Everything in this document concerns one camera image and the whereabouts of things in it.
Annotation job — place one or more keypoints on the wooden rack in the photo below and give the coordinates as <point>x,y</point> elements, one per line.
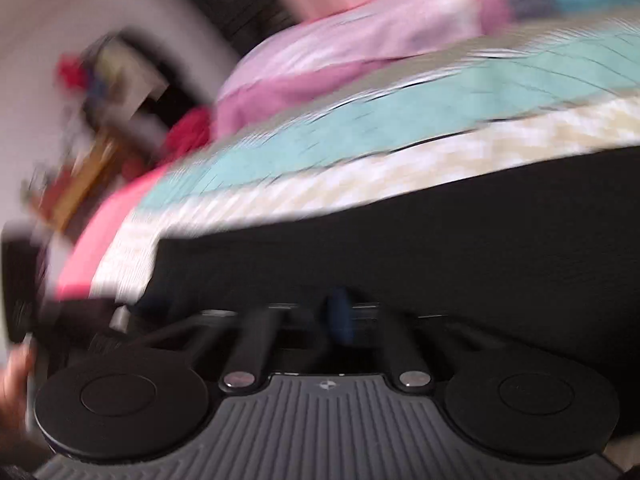
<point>80,185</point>

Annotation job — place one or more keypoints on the person's left hand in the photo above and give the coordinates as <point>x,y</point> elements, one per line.
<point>12,385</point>

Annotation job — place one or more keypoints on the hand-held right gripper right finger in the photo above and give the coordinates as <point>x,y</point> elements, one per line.
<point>400,350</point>

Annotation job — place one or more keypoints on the pink fleece blanket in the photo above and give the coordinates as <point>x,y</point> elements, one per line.
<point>100,240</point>

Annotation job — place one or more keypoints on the dark headboard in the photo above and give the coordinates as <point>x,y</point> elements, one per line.
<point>240,5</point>

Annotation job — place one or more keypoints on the patterned cream and teal bedspread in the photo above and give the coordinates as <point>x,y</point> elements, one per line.
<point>380,125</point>

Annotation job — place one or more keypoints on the black pants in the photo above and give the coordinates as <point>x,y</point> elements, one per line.
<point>425,240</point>

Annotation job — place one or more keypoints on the red clothes pile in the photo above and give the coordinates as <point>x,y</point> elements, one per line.
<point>189,132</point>

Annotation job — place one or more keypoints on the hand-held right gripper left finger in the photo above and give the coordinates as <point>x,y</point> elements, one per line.
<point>250,345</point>

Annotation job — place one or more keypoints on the pink and blue pillow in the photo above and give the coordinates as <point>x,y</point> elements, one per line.
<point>360,45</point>

